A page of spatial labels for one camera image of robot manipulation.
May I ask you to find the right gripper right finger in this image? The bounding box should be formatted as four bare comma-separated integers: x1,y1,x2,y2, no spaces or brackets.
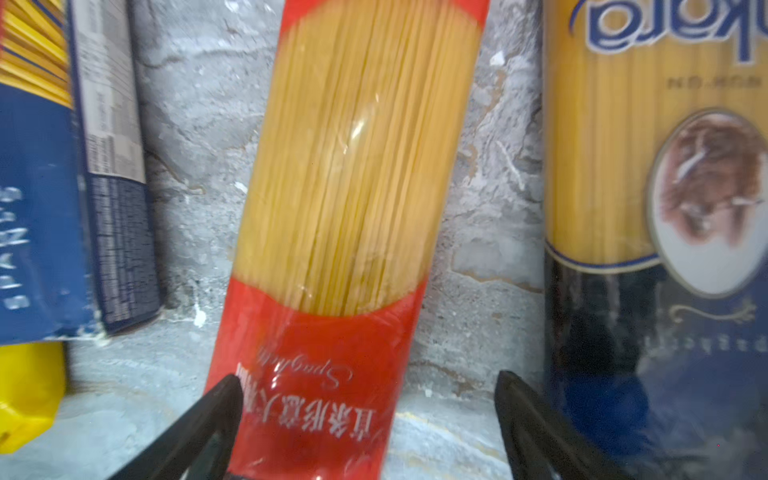
494,370,630,480

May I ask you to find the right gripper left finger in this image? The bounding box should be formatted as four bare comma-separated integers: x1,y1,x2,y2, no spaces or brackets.
111,374,244,480

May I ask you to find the red spaghetti bag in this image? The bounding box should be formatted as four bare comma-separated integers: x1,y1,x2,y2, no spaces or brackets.
207,1,489,479

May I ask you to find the yellow Pastatime spaghetti bag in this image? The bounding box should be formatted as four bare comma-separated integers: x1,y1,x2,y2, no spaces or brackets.
0,342,66,455

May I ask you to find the narrow blue Barilla spaghetti box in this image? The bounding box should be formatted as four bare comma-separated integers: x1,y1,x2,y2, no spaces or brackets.
1,1,161,345

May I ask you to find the dark blue spaghetti bag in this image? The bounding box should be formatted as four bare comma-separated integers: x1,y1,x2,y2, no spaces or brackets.
542,1,767,479

